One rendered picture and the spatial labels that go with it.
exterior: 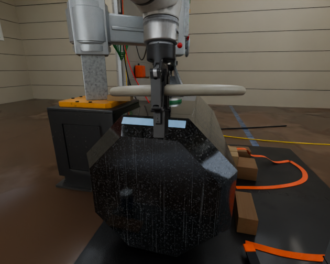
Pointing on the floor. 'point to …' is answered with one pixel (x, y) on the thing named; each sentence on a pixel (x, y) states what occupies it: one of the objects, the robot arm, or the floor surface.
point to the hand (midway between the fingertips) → (161, 123)
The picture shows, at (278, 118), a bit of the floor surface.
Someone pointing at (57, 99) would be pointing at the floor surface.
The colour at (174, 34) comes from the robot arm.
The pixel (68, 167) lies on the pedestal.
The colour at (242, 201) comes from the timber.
